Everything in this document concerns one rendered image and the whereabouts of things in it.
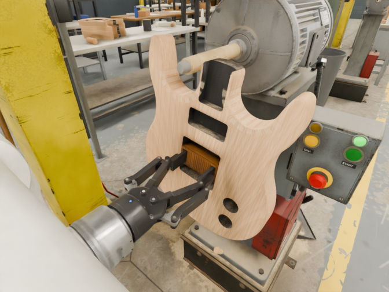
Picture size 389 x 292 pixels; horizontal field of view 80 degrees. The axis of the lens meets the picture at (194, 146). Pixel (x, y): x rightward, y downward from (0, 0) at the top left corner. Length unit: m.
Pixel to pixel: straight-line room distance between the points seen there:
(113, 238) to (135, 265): 1.24
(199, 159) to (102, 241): 0.25
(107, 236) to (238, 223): 0.29
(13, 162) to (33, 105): 0.98
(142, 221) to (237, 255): 0.93
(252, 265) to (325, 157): 0.76
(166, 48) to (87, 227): 0.35
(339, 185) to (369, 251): 1.30
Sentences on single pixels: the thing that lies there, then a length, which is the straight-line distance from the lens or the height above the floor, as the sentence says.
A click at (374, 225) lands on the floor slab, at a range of 2.13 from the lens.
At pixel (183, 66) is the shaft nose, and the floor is 1.25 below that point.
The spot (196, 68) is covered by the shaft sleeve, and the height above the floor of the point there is 1.25.
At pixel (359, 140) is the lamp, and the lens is 0.60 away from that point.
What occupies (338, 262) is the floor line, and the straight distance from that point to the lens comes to 1.80.
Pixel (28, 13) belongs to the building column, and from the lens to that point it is 1.24.
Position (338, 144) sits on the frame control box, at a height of 1.08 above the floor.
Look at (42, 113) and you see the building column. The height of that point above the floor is 0.89.
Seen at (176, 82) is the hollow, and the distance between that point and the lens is 0.51.
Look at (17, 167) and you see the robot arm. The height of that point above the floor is 1.22.
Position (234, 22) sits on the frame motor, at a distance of 0.65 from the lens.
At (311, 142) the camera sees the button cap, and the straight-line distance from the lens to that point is 0.63.
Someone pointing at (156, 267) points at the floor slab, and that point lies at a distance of 1.58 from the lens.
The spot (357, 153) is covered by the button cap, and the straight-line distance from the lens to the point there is 0.62.
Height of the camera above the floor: 1.38
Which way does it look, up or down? 34 degrees down
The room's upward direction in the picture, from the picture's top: straight up
